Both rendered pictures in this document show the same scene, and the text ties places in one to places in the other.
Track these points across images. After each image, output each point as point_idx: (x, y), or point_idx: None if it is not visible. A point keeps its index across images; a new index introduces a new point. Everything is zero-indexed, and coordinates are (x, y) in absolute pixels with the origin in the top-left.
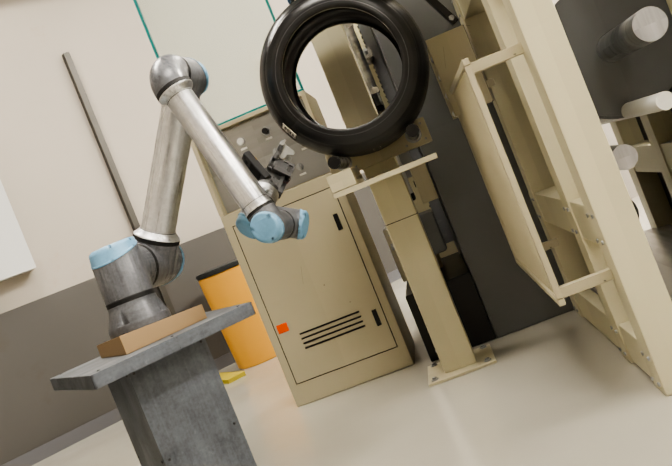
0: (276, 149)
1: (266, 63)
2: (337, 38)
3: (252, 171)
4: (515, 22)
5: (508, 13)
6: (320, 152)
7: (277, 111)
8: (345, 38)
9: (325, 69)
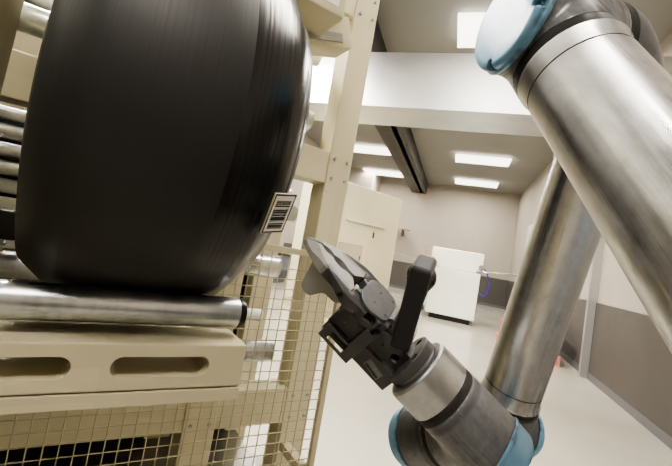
0: (330, 257)
1: (310, 52)
2: None
3: (421, 311)
4: (330, 243)
5: (321, 232)
6: (218, 279)
7: (295, 158)
8: None
9: (0, 3)
